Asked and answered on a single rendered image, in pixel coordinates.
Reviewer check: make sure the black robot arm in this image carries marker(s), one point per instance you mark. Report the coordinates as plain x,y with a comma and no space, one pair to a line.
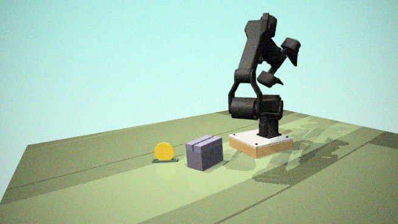
262,107

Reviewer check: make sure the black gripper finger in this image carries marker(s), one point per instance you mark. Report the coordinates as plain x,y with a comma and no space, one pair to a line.
278,81
293,57

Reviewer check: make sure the gold coin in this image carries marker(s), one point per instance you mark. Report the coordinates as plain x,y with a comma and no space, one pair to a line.
164,151

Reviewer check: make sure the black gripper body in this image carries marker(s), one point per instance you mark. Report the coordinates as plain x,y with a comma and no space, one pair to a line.
276,59

